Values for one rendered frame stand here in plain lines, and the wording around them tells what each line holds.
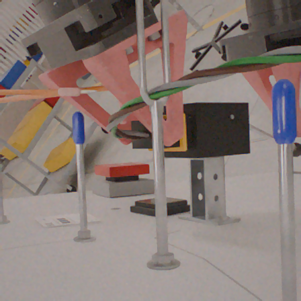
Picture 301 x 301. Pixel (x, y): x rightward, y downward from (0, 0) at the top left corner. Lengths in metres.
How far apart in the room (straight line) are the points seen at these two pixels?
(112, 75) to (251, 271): 0.13
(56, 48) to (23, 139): 3.90
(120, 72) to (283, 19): 0.20
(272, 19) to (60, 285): 0.29
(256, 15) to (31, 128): 3.88
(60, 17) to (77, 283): 0.15
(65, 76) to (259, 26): 0.18
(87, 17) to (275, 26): 0.20
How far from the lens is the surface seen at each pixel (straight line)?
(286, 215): 0.17
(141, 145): 0.33
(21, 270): 0.27
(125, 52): 0.27
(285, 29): 0.41
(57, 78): 0.33
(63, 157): 4.33
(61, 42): 0.29
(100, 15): 0.26
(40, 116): 4.34
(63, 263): 0.27
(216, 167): 0.36
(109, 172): 0.53
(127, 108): 0.26
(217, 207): 0.37
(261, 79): 0.44
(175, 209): 0.41
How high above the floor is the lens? 1.29
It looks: 22 degrees down
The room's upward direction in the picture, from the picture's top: 50 degrees counter-clockwise
